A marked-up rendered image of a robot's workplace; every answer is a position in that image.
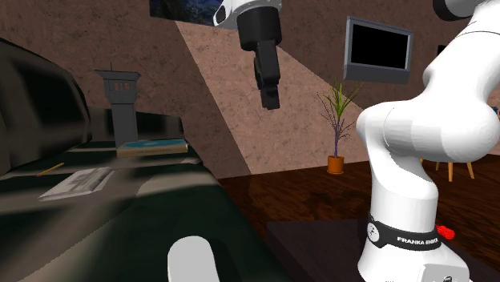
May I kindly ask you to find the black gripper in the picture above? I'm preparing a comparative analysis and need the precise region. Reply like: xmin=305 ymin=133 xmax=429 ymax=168
xmin=236 ymin=7 xmax=284 ymax=111

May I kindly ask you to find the potted plant in orange pot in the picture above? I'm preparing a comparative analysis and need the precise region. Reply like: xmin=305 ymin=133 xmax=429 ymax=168
xmin=317 ymin=79 xmax=365 ymax=176

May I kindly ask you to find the blue book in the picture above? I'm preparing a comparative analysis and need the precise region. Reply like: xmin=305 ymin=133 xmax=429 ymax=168
xmin=116 ymin=139 xmax=190 ymax=159

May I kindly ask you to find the grey tower figure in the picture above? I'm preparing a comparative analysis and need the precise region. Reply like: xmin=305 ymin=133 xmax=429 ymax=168
xmin=95 ymin=62 xmax=142 ymax=149

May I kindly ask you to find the dark robot stand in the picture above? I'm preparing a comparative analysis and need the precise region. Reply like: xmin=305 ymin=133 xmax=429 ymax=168
xmin=266 ymin=218 xmax=500 ymax=282

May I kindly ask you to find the white rounded object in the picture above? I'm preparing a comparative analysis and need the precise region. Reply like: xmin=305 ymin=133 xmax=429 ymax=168
xmin=167 ymin=236 xmax=222 ymax=282

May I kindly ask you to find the wooden-legged chair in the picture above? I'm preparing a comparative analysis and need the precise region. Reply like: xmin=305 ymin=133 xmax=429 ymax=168
xmin=419 ymin=157 xmax=476 ymax=183

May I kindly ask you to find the white open newspaper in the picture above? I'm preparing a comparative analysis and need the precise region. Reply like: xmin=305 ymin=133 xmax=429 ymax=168
xmin=37 ymin=167 xmax=115 ymax=203

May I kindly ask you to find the yellow pencil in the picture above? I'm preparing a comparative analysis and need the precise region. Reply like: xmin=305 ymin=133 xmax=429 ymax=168
xmin=35 ymin=162 xmax=66 ymax=178

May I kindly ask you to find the grey wall television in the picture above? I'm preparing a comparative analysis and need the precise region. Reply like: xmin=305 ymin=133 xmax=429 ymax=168
xmin=343 ymin=15 xmax=415 ymax=85

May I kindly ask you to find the dark blue wall picture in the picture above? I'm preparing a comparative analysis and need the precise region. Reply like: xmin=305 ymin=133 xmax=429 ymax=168
xmin=149 ymin=0 xmax=226 ymax=26

